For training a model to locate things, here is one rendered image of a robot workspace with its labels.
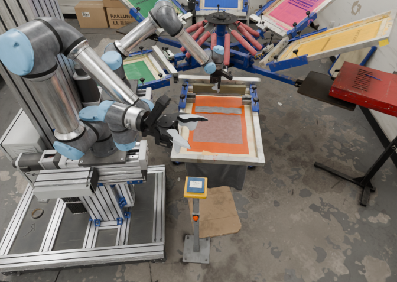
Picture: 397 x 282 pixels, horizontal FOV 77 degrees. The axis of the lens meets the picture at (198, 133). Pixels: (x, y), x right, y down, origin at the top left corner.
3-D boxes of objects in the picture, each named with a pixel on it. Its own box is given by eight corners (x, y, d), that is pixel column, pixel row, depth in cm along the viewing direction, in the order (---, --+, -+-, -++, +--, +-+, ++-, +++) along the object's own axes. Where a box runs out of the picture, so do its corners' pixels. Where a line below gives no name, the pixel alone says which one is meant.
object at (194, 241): (208, 263, 205) (214, 203, 137) (182, 261, 206) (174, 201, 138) (210, 236, 220) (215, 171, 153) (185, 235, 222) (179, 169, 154)
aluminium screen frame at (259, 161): (263, 166, 156) (264, 162, 154) (171, 161, 159) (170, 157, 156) (253, 91, 212) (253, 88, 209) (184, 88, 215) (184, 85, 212)
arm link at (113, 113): (112, 113, 91) (106, 93, 85) (139, 120, 88) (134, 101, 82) (99, 127, 86) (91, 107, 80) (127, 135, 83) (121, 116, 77)
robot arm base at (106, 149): (86, 158, 122) (80, 143, 115) (93, 135, 132) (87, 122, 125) (118, 156, 122) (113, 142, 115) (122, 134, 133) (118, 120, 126)
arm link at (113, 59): (105, 82, 150) (98, 61, 141) (106, 70, 160) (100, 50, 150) (125, 80, 152) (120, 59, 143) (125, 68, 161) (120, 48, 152)
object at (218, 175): (243, 191, 193) (251, 155, 163) (185, 188, 195) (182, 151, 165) (243, 188, 195) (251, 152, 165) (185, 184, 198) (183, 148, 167)
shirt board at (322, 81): (359, 93, 225) (363, 85, 219) (350, 117, 201) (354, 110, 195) (228, 53, 278) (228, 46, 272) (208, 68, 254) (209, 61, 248)
